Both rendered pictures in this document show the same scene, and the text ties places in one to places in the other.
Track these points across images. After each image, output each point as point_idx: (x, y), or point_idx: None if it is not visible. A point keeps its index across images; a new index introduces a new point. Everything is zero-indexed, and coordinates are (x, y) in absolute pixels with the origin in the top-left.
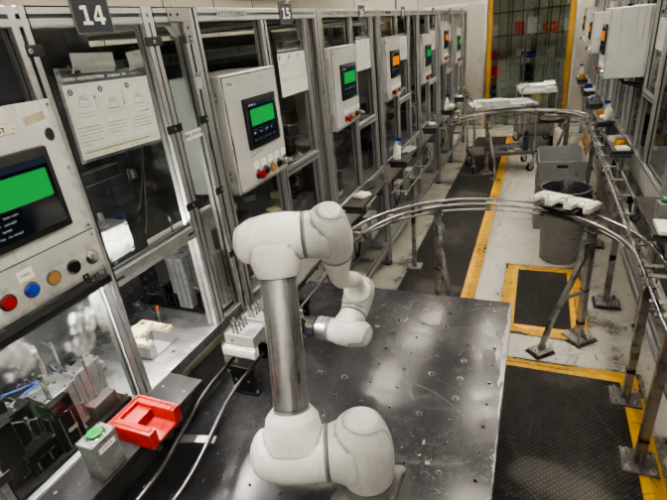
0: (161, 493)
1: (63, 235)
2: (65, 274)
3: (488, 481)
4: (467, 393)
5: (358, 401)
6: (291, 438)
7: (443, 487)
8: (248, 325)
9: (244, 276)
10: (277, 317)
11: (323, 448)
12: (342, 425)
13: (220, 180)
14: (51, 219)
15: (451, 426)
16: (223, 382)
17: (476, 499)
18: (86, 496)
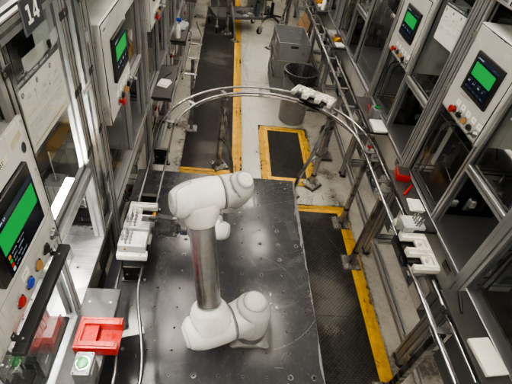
0: (107, 374)
1: (38, 228)
2: (41, 257)
3: (312, 311)
4: (286, 254)
5: (220, 273)
6: (216, 324)
7: (289, 321)
8: (134, 235)
9: (113, 189)
10: (206, 253)
11: (234, 324)
12: (246, 307)
13: (100, 118)
14: (37, 222)
15: (283, 280)
16: (110, 275)
17: (308, 323)
18: None
